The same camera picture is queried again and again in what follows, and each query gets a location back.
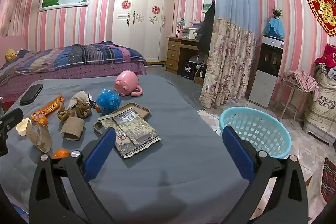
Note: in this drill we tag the black box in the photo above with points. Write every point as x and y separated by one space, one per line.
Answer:
189 67

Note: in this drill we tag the small green wall poster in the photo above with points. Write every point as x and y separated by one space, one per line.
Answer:
207 2

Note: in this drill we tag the cardboard box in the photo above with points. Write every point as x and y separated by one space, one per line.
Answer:
313 187

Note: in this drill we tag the blue plastic bag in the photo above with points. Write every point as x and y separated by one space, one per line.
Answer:
107 102

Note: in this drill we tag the black hanging garment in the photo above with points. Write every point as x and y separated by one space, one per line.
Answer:
208 32

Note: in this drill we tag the desk lamp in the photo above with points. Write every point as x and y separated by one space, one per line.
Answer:
180 26

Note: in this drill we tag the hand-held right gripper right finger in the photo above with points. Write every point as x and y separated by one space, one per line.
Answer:
239 153

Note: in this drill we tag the turquoise plastic basket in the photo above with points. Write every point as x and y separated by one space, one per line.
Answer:
278 145

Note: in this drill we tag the blue cloth cover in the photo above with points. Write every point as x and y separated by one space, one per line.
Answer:
275 28

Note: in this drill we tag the pile of red clothes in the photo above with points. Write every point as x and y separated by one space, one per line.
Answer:
326 58

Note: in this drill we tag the white printer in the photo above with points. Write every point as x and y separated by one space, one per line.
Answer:
191 31

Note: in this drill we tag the purple bed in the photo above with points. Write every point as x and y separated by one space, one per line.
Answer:
52 77

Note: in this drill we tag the small potted plant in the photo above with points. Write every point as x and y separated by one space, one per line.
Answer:
277 12

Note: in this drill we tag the water dispenser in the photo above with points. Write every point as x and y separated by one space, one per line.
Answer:
269 69

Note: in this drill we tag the yellow plush duck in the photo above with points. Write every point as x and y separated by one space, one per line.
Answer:
11 54

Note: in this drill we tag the pink pig mug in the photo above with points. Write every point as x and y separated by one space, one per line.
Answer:
126 83

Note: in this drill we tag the floral covered cabinet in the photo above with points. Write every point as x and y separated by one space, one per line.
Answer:
321 108

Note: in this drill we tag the white bag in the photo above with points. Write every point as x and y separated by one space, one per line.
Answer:
197 58

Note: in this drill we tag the blue and floral curtain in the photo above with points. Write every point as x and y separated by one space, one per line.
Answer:
233 29

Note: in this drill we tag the tan phone case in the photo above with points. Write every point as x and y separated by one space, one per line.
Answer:
141 111

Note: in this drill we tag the curled cardboard strip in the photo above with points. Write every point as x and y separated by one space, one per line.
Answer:
43 140

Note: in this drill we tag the pink headboard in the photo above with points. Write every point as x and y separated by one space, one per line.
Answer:
13 43

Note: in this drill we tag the pink cloth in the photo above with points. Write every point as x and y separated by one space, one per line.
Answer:
302 79

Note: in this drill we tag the wooden desk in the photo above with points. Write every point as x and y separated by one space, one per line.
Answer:
181 56

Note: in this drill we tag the white wardrobe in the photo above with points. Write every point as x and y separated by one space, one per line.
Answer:
141 19

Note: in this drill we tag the cream round cap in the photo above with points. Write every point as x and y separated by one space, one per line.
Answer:
23 127

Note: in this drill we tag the black smartphone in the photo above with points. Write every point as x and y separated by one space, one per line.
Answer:
31 94

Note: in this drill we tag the orange plastic lid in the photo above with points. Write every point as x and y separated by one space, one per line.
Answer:
61 153

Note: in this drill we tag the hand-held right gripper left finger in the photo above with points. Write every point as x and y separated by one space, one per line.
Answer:
99 153

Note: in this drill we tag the beige face mask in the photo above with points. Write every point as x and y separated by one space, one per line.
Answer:
78 96

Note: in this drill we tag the red heart wall decoration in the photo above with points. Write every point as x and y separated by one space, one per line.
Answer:
323 10

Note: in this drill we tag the round red wardrobe decal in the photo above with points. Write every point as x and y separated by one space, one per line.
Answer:
155 9
126 5

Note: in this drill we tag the plaid blanket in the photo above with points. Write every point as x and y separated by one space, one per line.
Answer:
78 54

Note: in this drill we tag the brown paper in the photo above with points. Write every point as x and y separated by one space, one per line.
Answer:
84 109
64 115

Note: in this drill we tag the orange snack wrapper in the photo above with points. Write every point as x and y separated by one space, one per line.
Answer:
48 109

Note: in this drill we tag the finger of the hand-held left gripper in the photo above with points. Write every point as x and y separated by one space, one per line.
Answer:
11 119
3 144

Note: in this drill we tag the grey printed snack packet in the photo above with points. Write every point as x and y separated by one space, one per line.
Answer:
136 140

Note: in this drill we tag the red plaid bag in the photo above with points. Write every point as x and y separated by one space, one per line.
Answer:
328 182

